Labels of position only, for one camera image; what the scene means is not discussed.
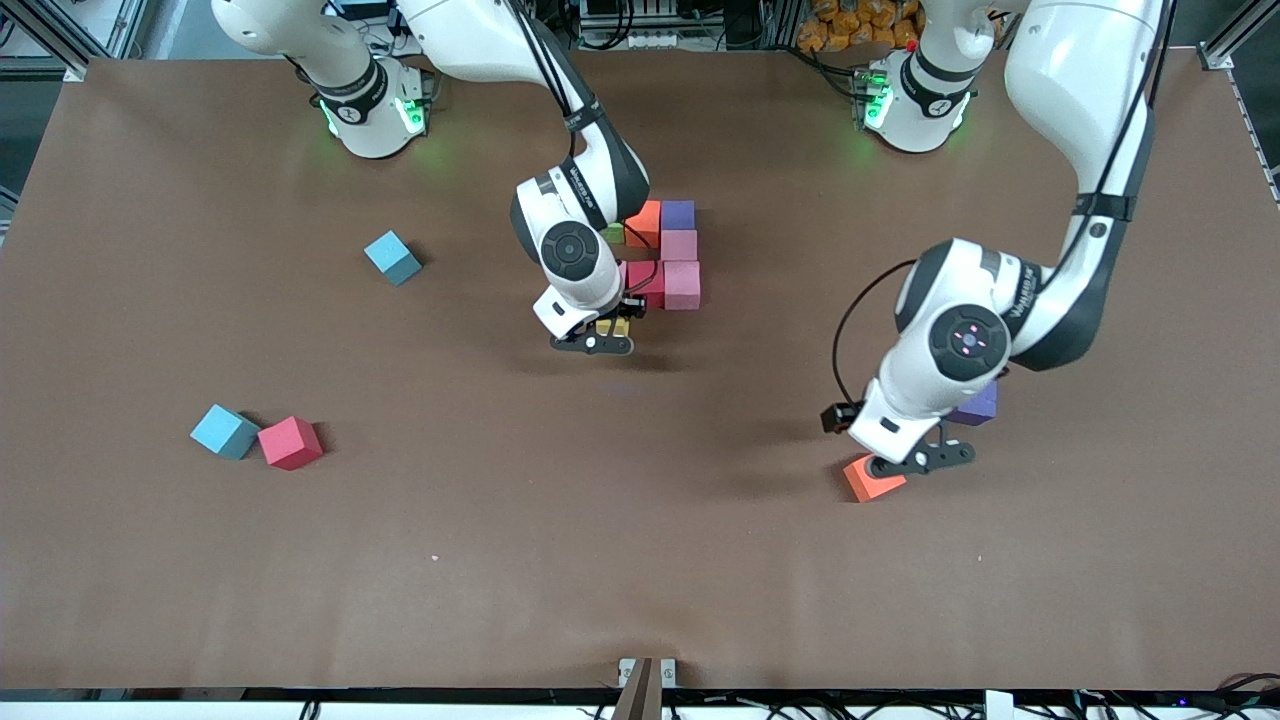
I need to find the blue foam cube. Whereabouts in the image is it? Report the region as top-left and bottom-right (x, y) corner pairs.
(363, 229), (424, 288)
(189, 403), (261, 462)

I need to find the orange foam cube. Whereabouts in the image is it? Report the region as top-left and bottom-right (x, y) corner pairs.
(624, 199), (663, 249)
(842, 452), (909, 504)

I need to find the aluminium frame post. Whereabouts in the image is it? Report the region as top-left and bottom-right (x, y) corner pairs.
(0, 0), (113, 83)
(1198, 0), (1280, 71)

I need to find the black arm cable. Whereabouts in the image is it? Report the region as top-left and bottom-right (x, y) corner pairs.
(832, 260), (917, 406)
(620, 222), (662, 293)

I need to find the red foam cube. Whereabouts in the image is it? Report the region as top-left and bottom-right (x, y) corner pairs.
(257, 415), (325, 472)
(625, 260), (667, 309)

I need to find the aluminium table edge rail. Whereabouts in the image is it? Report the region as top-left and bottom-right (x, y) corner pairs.
(1228, 70), (1280, 206)

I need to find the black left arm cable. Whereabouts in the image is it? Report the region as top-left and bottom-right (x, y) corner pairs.
(832, 260), (917, 406)

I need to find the grey metal bracket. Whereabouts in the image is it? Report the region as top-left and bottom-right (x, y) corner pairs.
(617, 656), (678, 720)

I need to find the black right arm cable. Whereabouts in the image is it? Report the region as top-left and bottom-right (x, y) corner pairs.
(620, 222), (662, 293)

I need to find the bag of orange snacks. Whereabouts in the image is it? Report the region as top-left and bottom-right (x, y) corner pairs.
(800, 0), (926, 53)

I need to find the brown table cover sheet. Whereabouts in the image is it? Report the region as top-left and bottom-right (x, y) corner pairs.
(0, 50), (1280, 693)

